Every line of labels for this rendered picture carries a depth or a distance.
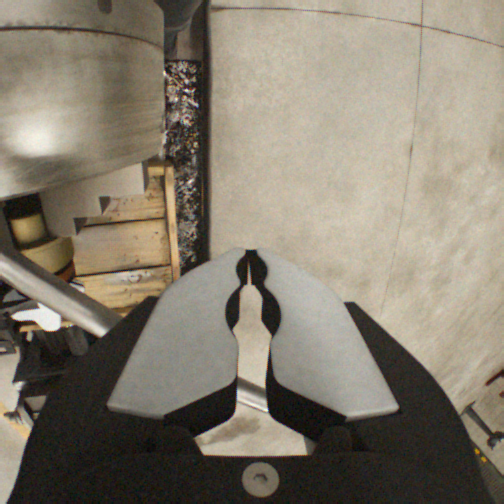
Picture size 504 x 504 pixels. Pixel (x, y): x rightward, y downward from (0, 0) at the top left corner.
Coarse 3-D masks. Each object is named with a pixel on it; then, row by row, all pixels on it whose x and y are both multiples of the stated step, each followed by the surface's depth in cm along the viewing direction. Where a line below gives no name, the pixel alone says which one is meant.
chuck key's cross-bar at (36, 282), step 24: (0, 240) 9; (0, 264) 9; (24, 264) 9; (24, 288) 9; (48, 288) 10; (72, 288) 10; (72, 312) 10; (96, 312) 11; (240, 384) 14; (264, 408) 14
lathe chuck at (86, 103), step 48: (0, 48) 11; (48, 48) 13; (96, 48) 15; (144, 48) 19; (0, 96) 12; (48, 96) 14; (96, 96) 16; (144, 96) 20; (0, 144) 13; (48, 144) 15; (96, 144) 17; (144, 144) 22; (0, 192) 14
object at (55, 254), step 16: (16, 208) 29; (32, 208) 30; (16, 224) 25; (32, 224) 26; (16, 240) 26; (32, 240) 27; (48, 240) 27; (64, 240) 29; (32, 256) 26; (48, 256) 27; (64, 256) 29; (64, 272) 30
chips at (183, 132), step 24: (168, 72) 68; (192, 72) 70; (168, 96) 71; (192, 96) 74; (168, 120) 72; (192, 120) 76; (168, 144) 76; (192, 144) 77; (192, 168) 81; (192, 192) 84; (192, 216) 90; (192, 240) 95; (192, 264) 100
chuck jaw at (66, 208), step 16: (144, 160) 27; (112, 176) 26; (128, 176) 26; (144, 176) 27; (48, 192) 25; (64, 192) 26; (80, 192) 26; (96, 192) 26; (112, 192) 27; (128, 192) 27; (144, 192) 28; (48, 208) 26; (64, 208) 26; (80, 208) 27; (96, 208) 27; (48, 224) 27; (64, 224) 27; (80, 224) 29
